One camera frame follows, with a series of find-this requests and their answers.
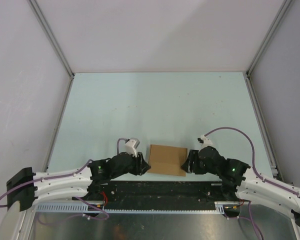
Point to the grey slotted cable duct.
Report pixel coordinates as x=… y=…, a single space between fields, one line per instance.
x=79 y=207

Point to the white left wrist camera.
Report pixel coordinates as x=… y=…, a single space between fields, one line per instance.
x=131 y=146

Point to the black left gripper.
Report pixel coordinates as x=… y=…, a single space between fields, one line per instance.
x=143 y=165

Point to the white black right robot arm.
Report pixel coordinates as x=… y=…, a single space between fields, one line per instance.
x=239 y=181

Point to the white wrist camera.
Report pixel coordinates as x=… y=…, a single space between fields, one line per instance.
x=131 y=146
x=205 y=141

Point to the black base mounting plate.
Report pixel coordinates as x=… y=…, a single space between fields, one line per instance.
x=118 y=190

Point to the left aluminium frame post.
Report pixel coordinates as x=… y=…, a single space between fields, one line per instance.
x=40 y=16

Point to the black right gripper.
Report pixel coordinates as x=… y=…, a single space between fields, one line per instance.
x=188 y=166

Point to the aluminium frame post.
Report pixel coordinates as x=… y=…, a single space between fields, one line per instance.
x=40 y=16
x=274 y=27

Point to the brown cardboard box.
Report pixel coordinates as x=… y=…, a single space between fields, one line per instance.
x=167 y=160

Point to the right aluminium frame post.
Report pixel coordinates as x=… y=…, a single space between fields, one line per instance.
x=274 y=27

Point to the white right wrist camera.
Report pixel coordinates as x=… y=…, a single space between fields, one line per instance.
x=205 y=141

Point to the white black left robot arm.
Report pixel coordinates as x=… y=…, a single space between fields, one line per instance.
x=30 y=188

